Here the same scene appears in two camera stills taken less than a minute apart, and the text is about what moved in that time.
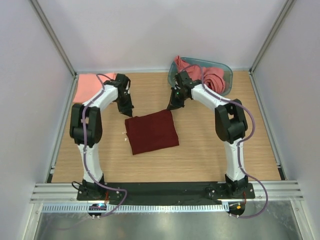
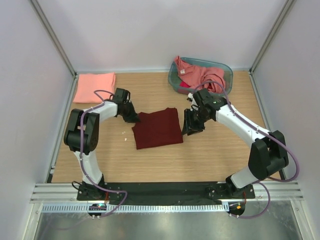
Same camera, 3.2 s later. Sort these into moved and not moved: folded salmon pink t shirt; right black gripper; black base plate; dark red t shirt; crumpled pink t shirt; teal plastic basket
Moved: dark red t shirt; right black gripper
Not moved: crumpled pink t shirt; black base plate; folded salmon pink t shirt; teal plastic basket
